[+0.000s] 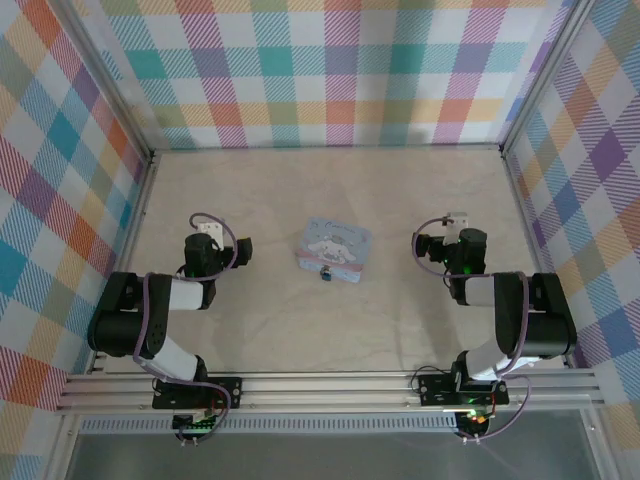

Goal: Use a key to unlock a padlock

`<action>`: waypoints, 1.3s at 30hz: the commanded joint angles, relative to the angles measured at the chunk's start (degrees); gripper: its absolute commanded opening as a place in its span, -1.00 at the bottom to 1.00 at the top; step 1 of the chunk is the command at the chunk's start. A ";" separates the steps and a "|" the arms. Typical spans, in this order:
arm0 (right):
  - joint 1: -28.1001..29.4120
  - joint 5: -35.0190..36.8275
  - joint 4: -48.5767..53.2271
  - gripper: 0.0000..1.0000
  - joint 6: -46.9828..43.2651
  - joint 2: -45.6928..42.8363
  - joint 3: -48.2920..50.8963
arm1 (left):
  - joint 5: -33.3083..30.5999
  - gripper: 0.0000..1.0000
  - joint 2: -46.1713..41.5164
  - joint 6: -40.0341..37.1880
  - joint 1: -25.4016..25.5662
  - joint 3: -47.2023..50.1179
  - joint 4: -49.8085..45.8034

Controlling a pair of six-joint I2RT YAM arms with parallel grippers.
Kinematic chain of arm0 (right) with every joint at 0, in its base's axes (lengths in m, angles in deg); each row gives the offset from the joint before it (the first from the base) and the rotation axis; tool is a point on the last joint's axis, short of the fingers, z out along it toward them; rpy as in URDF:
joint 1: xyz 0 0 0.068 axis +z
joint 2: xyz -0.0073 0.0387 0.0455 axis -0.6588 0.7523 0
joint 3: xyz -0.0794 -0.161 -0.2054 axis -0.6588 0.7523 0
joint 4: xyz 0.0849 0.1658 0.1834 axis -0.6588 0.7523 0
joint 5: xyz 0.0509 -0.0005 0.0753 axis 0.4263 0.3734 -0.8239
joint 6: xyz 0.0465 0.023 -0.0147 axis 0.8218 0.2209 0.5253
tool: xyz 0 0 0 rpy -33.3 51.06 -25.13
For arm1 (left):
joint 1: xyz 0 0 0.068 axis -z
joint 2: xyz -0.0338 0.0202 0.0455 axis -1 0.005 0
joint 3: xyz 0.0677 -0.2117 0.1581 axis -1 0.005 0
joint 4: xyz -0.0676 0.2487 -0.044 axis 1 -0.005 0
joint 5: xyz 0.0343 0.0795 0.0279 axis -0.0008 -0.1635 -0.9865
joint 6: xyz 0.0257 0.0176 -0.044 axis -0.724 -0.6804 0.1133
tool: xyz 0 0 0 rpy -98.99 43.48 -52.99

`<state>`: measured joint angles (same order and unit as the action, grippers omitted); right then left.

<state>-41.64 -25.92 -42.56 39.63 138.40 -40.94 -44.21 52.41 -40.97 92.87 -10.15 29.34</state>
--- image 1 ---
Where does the pastel cartoon tin box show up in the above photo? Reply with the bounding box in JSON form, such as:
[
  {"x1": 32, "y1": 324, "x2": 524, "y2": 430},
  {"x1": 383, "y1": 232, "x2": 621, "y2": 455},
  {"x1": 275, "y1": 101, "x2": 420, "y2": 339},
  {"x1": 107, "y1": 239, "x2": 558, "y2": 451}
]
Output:
[{"x1": 294, "y1": 216, "x2": 375, "y2": 285}]

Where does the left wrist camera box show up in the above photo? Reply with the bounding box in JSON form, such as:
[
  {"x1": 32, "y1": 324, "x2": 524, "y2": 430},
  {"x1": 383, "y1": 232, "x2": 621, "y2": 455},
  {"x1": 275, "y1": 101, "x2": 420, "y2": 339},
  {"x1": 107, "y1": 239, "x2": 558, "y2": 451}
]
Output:
[{"x1": 198, "y1": 221, "x2": 224, "y2": 246}]

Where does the grey metal panel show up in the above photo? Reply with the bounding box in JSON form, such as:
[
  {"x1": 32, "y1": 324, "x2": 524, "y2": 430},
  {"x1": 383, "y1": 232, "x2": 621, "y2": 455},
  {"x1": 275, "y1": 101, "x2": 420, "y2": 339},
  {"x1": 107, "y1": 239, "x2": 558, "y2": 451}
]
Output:
[{"x1": 64, "y1": 430, "x2": 604, "y2": 480}]

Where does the long aluminium base rail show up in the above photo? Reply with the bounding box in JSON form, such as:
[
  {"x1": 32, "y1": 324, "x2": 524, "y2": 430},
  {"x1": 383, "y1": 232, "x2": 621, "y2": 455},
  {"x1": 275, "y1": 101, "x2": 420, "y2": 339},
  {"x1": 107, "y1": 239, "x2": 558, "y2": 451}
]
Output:
[{"x1": 54, "y1": 368, "x2": 609, "y2": 417}]

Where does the thin aluminium table edge rail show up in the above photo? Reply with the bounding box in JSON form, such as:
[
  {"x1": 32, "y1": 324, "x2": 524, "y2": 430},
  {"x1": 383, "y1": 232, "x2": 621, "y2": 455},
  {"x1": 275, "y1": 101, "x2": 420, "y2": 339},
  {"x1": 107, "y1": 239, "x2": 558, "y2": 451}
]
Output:
[{"x1": 152, "y1": 144, "x2": 504, "y2": 154}]

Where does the slotted grey cable duct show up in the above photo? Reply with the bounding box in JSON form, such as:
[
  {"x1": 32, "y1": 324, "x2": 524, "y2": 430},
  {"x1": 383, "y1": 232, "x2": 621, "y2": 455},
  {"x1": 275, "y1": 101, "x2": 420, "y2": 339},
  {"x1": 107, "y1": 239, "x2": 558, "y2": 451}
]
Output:
[{"x1": 79, "y1": 411, "x2": 461, "y2": 434}]

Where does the aluminium frame post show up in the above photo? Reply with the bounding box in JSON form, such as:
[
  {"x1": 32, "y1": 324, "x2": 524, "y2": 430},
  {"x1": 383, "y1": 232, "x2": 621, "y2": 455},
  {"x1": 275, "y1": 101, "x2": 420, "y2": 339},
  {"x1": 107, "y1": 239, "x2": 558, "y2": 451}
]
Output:
[
  {"x1": 47, "y1": 0, "x2": 157, "y2": 162},
  {"x1": 498, "y1": 0, "x2": 597, "y2": 154}
]

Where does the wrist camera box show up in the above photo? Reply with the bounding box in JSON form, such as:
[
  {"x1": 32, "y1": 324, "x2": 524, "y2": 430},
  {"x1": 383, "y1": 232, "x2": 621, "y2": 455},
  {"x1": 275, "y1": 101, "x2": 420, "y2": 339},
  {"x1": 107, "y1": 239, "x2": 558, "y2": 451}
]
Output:
[
  {"x1": 198, "y1": 221, "x2": 224, "y2": 246},
  {"x1": 444, "y1": 211, "x2": 471, "y2": 246}
]

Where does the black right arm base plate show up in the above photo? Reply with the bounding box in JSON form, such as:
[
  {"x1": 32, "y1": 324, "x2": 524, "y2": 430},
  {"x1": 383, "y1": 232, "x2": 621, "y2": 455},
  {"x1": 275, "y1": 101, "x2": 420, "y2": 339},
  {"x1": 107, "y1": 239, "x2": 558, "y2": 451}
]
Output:
[{"x1": 417, "y1": 373, "x2": 510, "y2": 407}]

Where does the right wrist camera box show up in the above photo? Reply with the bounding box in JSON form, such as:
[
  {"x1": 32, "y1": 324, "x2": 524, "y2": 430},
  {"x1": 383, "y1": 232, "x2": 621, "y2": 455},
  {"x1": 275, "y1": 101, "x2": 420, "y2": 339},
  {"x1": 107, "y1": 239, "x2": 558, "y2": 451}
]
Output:
[{"x1": 444, "y1": 211, "x2": 471, "y2": 246}]

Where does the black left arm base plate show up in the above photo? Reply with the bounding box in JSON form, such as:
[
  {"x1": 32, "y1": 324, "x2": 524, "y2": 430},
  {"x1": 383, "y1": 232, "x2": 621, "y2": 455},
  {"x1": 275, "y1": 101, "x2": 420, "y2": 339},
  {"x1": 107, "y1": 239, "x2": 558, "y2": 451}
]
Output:
[{"x1": 152, "y1": 376, "x2": 244, "y2": 410}]

